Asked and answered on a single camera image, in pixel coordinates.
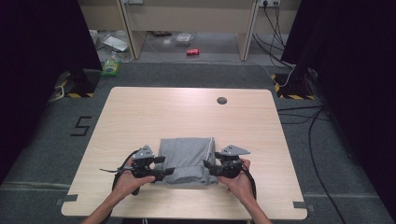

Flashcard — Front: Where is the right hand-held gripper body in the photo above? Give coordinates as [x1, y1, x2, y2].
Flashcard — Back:
[214, 144, 251, 180]

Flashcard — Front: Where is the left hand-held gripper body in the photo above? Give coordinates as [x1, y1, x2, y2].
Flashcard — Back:
[130, 145, 157, 180]

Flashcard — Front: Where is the person's right hand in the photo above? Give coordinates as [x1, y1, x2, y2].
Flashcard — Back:
[217, 158, 256, 203]

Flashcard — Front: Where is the person's left hand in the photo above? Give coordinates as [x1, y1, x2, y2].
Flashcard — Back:
[112, 166, 157, 201]

